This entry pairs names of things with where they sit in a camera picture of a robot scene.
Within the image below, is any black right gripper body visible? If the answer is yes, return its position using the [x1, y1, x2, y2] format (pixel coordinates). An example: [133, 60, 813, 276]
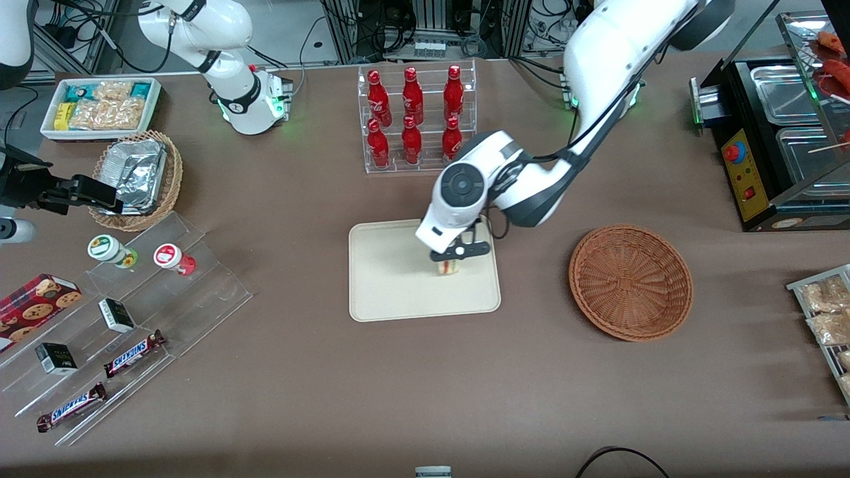
[0, 145, 55, 208]

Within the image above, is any beige plastic tray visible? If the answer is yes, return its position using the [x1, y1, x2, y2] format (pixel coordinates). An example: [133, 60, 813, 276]
[349, 214, 502, 323]

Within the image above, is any light wicker basket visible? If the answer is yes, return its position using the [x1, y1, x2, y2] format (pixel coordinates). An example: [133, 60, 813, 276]
[88, 130, 184, 232]

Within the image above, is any brown wicker basket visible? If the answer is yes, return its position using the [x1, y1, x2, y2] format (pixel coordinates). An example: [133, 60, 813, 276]
[568, 224, 694, 343]

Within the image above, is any silver foil container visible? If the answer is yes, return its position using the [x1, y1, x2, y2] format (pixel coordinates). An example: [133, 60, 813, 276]
[98, 139, 167, 216]

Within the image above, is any green lid white jar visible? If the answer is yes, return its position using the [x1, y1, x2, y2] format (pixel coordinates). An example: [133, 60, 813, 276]
[87, 234, 139, 269]

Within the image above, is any clear acrylic bottle rack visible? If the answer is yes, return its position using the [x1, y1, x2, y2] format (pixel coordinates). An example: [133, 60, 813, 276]
[358, 59, 477, 175]

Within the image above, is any clear cracker snack bag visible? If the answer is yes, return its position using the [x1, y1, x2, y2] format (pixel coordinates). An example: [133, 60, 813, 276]
[92, 80, 135, 102]
[69, 98, 146, 131]

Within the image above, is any red cola bottle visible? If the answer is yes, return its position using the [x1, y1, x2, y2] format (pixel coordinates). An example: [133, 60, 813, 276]
[367, 69, 393, 128]
[402, 67, 424, 125]
[442, 116, 464, 163]
[401, 116, 424, 165]
[367, 119, 391, 169]
[444, 64, 466, 122]

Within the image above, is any red lid white jar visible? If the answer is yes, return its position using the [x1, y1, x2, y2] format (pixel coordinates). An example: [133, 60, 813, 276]
[153, 243, 197, 277]

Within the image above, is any white rectangular snack bin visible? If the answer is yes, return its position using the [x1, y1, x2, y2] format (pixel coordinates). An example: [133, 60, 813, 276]
[41, 77, 163, 142]

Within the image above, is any red cookie box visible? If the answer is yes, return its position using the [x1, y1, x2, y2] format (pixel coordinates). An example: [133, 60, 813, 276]
[0, 273, 83, 353]

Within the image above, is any small black box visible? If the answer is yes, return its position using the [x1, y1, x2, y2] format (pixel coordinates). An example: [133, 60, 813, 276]
[98, 298, 136, 334]
[35, 342, 79, 376]

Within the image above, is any clear acrylic stepped stand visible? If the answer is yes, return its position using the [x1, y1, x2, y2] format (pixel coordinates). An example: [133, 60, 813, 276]
[0, 212, 254, 447]

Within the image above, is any snickers chocolate bar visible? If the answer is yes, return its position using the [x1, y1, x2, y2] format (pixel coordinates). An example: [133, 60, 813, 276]
[104, 329, 166, 378]
[36, 382, 108, 434]

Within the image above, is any black food warmer appliance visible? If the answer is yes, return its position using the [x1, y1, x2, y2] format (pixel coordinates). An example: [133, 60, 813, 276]
[689, 9, 850, 232]

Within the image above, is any steel warmer pan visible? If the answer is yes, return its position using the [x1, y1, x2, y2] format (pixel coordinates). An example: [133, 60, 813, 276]
[750, 64, 822, 126]
[775, 125, 850, 191]

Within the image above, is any red sausage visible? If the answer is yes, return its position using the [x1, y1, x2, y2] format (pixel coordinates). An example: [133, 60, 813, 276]
[816, 31, 849, 58]
[822, 58, 850, 102]

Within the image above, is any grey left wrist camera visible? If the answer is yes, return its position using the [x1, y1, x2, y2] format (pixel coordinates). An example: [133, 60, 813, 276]
[429, 240, 492, 262]

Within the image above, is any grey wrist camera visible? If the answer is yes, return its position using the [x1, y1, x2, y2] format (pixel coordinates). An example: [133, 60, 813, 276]
[429, 240, 492, 262]
[0, 218, 38, 245]

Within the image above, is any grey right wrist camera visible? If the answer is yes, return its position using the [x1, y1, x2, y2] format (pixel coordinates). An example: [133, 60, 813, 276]
[0, 218, 38, 245]

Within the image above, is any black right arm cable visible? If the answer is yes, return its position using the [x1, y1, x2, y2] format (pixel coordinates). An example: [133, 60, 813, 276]
[40, 0, 175, 74]

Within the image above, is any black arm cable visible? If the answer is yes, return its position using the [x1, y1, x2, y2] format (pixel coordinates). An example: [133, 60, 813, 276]
[530, 0, 701, 164]
[40, 0, 175, 74]

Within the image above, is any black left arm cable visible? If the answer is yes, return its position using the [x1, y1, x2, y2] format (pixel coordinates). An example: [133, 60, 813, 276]
[530, 0, 701, 164]

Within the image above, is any aluminium frame rack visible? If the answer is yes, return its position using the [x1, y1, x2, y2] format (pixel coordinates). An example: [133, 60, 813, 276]
[321, 0, 533, 64]

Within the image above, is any black looped cable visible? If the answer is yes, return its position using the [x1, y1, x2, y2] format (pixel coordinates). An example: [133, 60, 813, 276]
[574, 446, 672, 478]

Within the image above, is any wire rack tray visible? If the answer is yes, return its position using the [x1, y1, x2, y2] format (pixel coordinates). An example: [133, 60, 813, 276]
[786, 264, 850, 406]

